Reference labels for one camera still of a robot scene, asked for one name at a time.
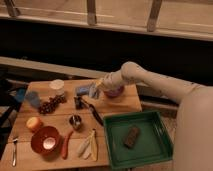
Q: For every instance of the white cup inside bowl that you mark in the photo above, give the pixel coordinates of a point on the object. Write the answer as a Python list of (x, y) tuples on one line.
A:
[(49, 143)]

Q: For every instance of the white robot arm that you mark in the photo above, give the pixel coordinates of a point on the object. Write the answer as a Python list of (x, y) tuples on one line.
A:
[(193, 146)]

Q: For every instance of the small metal cup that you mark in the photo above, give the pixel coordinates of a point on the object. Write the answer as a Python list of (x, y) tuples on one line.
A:
[(76, 122)]

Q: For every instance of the black chair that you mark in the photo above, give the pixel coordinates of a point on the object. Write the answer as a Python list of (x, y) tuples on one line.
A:
[(11, 97)]

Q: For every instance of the blue sponge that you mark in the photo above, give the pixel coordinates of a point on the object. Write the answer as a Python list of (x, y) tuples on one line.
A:
[(82, 90)]

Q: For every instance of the red-yellow apple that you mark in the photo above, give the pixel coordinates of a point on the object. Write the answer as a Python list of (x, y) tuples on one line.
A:
[(34, 124)]

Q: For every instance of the bunch of dark grapes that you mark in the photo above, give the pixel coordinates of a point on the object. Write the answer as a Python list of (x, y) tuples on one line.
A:
[(50, 106)]

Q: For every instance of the orange-red bowl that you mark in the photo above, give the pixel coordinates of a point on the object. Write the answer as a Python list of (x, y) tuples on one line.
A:
[(38, 138)]

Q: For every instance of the orange carrot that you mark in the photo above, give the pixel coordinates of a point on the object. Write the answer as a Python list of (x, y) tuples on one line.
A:
[(64, 149)]

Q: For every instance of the black handled can opener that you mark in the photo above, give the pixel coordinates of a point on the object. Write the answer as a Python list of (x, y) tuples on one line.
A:
[(81, 103)]

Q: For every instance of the green plastic tray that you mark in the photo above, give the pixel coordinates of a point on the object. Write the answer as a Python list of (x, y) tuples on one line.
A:
[(153, 144)]

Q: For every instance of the purple bowl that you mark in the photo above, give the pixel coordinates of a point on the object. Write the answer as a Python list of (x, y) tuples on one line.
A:
[(114, 93)]

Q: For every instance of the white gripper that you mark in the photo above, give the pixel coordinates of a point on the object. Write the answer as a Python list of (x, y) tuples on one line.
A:
[(105, 83)]

